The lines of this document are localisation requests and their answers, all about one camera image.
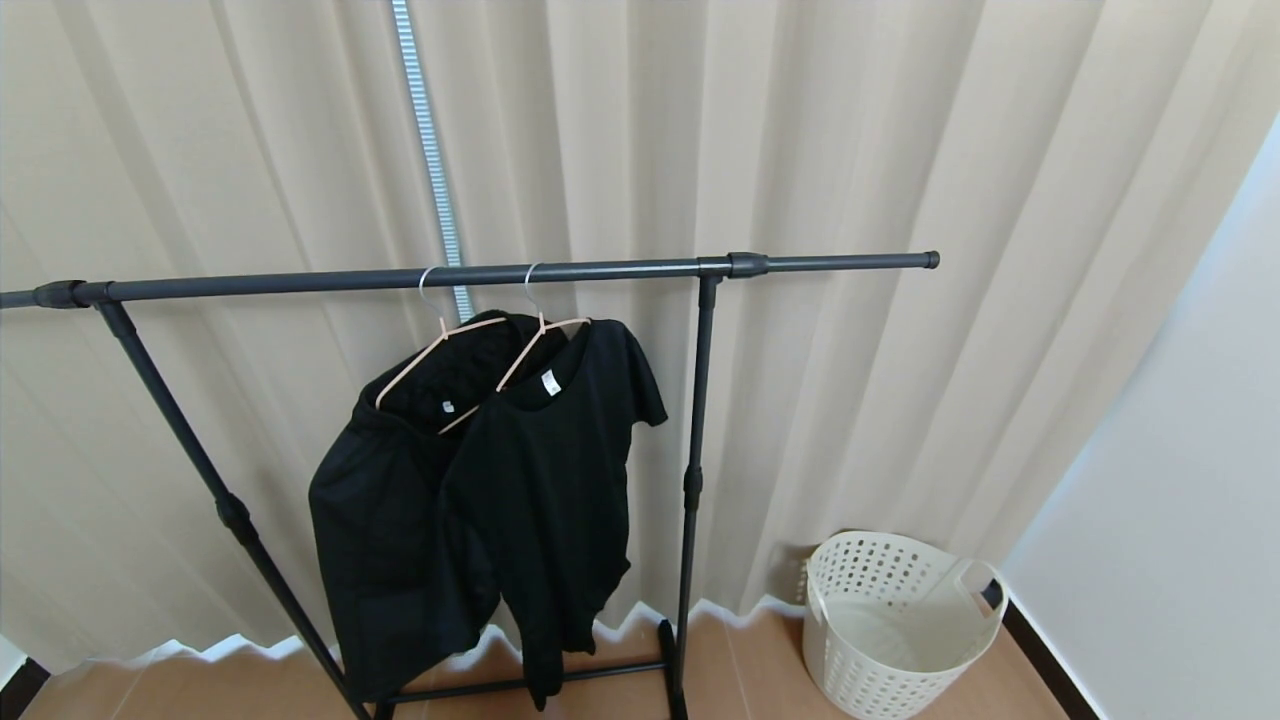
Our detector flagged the pink clothes hanger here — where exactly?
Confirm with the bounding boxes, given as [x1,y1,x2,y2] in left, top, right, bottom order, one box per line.
[375,265,511,436]
[495,262,593,393]

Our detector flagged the white laundry basket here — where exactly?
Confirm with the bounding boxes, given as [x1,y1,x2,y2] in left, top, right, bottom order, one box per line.
[802,530,1009,720]

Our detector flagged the black clothes rack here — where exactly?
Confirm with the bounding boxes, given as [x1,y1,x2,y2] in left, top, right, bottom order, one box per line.
[0,250,941,720]

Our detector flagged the black drawstring shorts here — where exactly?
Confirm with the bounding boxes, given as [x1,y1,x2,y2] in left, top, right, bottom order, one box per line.
[308,310,546,703]

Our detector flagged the black garment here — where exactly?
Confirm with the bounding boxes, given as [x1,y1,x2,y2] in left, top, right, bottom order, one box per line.
[440,318,669,711]

